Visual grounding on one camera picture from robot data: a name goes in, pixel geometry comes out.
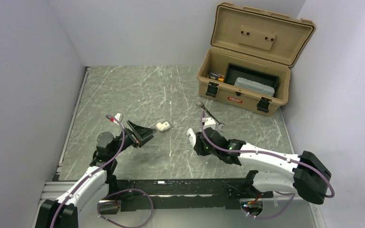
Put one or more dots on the white plastic pipe elbow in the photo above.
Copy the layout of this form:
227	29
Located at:
162	127

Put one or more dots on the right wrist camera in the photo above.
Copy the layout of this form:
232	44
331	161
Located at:
208	122

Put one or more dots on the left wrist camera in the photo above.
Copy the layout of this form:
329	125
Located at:
118	117

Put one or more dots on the black toolbox right latch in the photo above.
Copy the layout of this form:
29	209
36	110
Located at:
263	105

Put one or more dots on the tan plastic toolbox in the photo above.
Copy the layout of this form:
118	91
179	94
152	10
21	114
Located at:
261	40

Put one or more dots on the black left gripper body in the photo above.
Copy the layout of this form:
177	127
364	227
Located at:
132	137

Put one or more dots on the white remote control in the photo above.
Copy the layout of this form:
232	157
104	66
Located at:
191	137

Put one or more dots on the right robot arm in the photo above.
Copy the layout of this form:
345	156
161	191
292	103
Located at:
302	174

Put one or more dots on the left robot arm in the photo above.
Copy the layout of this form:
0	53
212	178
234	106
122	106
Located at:
97	182

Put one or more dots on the black toolbox left latch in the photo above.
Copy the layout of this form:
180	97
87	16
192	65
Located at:
212	89

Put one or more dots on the yellow tool in toolbox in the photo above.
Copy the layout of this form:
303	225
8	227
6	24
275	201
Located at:
215	76

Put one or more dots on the black tray in toolbox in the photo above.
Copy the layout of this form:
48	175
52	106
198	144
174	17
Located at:
234	71

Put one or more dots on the silver open-end wrench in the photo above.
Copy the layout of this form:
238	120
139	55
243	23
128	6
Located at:
221	126

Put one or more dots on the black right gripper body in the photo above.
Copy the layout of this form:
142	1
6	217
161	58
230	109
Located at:
203	150

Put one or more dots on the black toolbox latch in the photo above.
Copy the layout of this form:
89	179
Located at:
212	89
263	105

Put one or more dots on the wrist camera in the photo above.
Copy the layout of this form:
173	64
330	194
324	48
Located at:
208	122
118	117

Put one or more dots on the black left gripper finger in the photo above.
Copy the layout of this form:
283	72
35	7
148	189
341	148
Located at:
143	132
145	140

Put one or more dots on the grey plastic case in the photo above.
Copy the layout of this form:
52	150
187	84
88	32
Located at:
254	86

